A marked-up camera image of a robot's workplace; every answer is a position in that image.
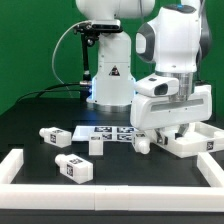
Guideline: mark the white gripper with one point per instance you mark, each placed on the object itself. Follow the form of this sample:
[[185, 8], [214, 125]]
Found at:
[[152, 113]]

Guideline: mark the white square tabletop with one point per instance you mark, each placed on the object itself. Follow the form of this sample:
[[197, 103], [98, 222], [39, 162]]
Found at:
[[200, 137]]

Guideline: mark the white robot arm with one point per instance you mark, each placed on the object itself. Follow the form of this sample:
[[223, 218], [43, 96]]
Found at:
[[170, 45]]

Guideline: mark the white marker sheet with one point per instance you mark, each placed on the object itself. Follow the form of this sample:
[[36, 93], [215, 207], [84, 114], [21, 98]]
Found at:
[[108, 133]]

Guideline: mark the white U-shaped fence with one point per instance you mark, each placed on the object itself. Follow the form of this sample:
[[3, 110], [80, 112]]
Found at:
[[124, 198]]

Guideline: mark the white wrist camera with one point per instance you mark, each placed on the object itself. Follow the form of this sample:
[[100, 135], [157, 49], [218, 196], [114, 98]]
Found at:
[[155, 86]]

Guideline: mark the black camera on stand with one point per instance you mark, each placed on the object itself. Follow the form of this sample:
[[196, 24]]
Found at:
[[90, 31]]

